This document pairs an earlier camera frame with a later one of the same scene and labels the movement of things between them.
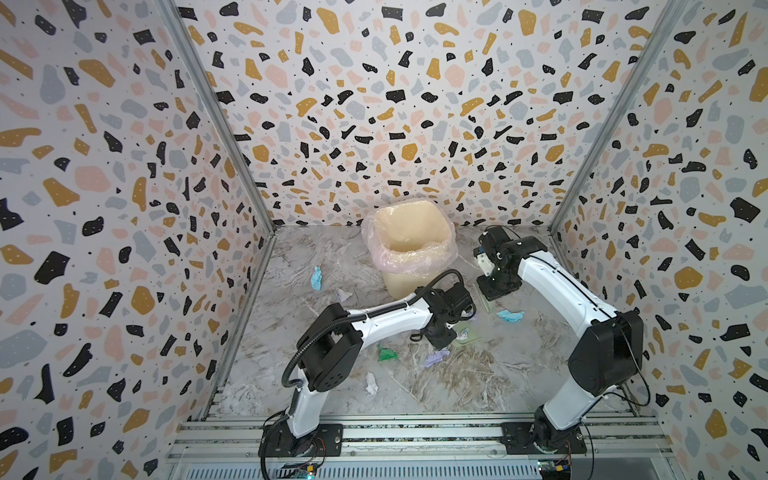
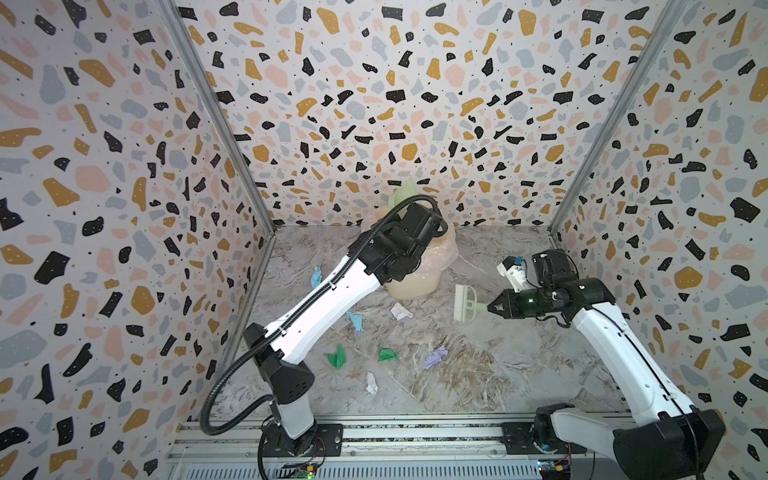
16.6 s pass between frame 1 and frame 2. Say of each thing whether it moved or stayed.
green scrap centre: stayed
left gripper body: moved
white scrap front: stayed
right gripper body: moved
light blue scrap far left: stayed
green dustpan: moved
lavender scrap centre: stayed
